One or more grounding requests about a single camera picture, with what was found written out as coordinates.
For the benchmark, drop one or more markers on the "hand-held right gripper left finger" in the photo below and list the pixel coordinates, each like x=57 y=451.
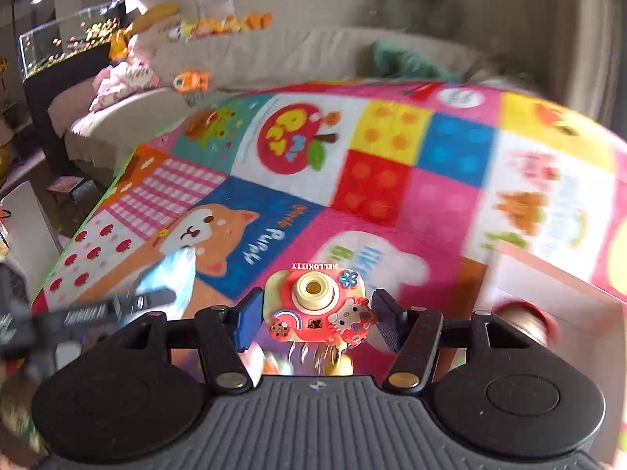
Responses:
x=247 y=322

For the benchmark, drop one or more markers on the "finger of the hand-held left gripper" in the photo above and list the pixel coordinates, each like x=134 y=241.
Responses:
x=93 y=314

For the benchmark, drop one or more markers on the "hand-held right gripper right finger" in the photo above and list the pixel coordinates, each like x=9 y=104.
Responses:
x=387 y=324

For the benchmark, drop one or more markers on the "red toy camera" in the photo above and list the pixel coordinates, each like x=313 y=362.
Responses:
x=316 y=311

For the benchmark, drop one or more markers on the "blue white packet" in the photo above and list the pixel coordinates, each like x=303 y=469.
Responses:
x=169 y=274

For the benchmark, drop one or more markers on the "pink cardboard box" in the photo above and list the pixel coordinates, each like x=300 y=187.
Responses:
x=553 y=293

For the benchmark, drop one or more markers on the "white board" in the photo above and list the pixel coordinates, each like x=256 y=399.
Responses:
x=27 y=235

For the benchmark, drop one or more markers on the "small stool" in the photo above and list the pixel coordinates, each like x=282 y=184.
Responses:
x=64 y=188

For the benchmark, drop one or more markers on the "colourful printed play mat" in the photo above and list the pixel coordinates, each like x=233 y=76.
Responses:
x=392 y=181

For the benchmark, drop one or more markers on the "black tank cabinet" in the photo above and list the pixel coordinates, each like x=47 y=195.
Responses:
x=49 y=107

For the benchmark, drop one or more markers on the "pink clothing pile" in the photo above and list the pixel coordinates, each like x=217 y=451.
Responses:
x=120 y=81

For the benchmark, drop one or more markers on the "orange fish plush toy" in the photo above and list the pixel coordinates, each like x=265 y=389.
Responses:
x=192 y=81

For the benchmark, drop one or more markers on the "green cloth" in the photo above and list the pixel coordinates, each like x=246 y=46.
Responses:
x=401 y=61

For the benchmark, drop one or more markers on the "beige sofa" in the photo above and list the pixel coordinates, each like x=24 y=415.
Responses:
x=294 y=54

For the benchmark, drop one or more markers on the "glass fish tank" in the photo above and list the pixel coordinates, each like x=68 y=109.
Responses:
x=68 y=34

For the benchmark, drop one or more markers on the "row of orange plush toys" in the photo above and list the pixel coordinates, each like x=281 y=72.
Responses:
x=230 y=24

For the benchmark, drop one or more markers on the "yellow plush toy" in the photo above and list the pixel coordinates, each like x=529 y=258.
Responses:
x=154 y=14

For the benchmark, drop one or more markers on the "grey curtain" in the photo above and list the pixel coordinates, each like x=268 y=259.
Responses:
x=595 y=34

